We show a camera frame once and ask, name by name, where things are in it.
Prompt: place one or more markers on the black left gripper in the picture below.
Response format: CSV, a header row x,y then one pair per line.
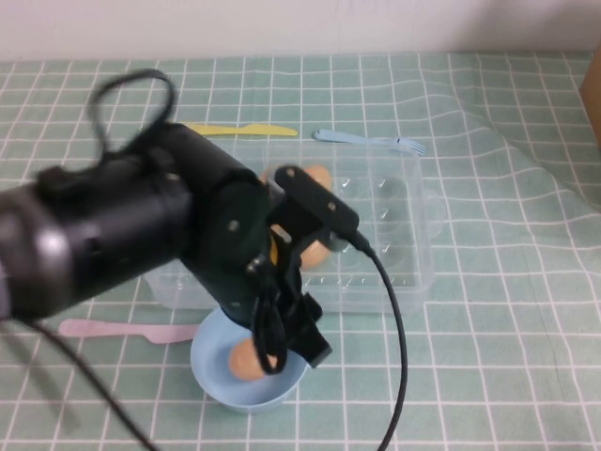
x,y
286,282

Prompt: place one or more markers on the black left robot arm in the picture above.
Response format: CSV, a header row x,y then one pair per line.
x,y
141,225

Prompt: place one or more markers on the transparent plastic egg box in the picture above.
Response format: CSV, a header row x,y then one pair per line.
x,y
385,282

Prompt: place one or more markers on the brown cardboard box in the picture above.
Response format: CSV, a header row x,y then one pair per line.
x,y
594,103

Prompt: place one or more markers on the light blue plastic bowl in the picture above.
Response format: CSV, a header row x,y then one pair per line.
x,y
263,394

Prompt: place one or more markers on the pink plastic knife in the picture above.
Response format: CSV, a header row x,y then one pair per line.
x,y
117,329

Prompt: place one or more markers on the green checkered tablecloth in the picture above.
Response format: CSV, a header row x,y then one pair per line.
x,y
469,376

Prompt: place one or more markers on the yellow plastic knife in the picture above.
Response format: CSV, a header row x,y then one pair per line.
x,y
253,130

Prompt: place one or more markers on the light blue plastic fork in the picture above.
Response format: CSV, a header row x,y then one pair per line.
x,y
357,138

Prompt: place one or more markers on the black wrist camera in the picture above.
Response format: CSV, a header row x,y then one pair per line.
x,y
324,206

